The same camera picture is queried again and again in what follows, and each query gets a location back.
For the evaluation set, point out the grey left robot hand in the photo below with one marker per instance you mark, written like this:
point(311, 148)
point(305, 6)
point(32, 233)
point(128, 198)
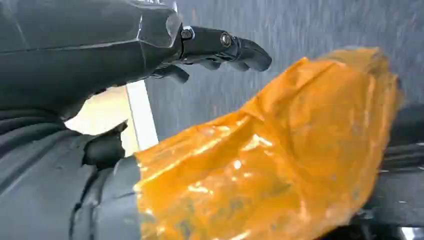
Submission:
point(82, 43)

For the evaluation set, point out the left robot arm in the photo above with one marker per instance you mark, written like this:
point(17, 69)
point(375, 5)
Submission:
point(23, 127)

